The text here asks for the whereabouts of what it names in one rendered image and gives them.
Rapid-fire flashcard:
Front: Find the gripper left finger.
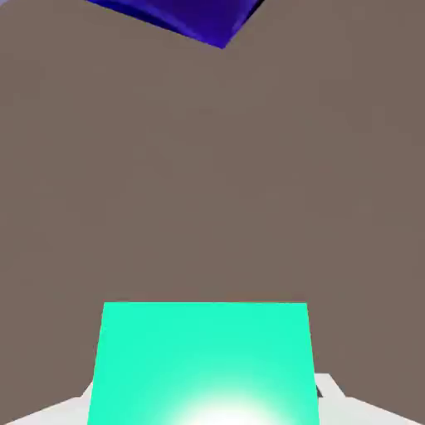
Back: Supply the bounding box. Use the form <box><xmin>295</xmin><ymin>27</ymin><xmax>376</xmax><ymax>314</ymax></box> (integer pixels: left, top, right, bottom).
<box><xmin>2</xmin><ymin>381</ymin><xmax>95</xmax><ymax>425</ymax></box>

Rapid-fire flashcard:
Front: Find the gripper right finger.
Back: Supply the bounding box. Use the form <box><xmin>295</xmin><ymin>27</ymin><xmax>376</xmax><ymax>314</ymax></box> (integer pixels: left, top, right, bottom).
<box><xmin>314</xmin><ymin>373</ymin><xmax>423</xmax><ymax>425</ymax></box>

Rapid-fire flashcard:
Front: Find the small turquoise cube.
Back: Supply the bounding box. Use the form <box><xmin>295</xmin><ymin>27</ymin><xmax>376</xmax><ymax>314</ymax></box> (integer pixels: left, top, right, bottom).
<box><xmin>86</xmin><ymin>300</ymin><xmax>321</xmax><ymax>425</ymax></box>

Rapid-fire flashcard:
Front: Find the large blue box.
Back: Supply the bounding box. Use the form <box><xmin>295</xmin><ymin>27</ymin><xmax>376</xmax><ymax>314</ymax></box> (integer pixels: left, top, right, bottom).
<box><xmin>84</xmin><ymin>0</ymin><xmax>266</xmax><ymax>50</ymax></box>

